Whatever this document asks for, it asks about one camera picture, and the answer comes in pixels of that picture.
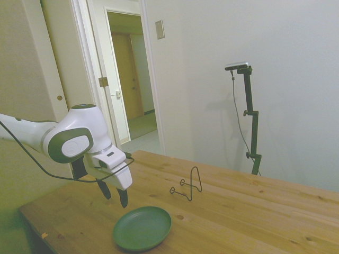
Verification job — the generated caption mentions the white open door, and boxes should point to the white open door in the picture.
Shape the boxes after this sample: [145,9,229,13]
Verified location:
[86,0,120,106]

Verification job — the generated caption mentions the wooden hallway door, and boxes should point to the wooden hallway door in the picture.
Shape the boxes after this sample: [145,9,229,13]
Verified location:
[111,31,145,119]

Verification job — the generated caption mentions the black jointed camera stand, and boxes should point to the black jointed camera stand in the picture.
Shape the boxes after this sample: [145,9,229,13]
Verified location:
[236,66,263,176]

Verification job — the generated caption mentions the beige wall switch plate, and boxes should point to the beige wall switch plate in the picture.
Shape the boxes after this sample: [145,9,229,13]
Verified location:
[155,20,165,40]

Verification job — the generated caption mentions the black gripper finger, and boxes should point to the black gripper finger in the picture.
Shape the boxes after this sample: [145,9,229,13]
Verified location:
[96,179,112,201]
[116,187,129,209]

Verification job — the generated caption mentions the green round plate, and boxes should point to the green round plate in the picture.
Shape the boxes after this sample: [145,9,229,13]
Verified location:
[113,205,173,252]

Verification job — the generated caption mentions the white door frame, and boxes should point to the white door frame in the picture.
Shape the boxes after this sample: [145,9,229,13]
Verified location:
[104,0,167,157]

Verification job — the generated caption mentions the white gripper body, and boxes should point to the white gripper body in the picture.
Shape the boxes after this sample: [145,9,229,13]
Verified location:
[86,158,133,191]

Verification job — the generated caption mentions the beige sliding closet door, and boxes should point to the beige sliding closet door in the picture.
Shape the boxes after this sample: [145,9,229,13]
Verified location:
[41,0,80,125]

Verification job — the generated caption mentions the grey exterior camera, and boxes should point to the grey exterior camera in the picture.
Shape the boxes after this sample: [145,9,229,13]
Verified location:
[224,61,250,71]

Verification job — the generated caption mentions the black wire plate stand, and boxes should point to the black wire plate stand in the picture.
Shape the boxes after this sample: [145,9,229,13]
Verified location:
[168,166,203,202]

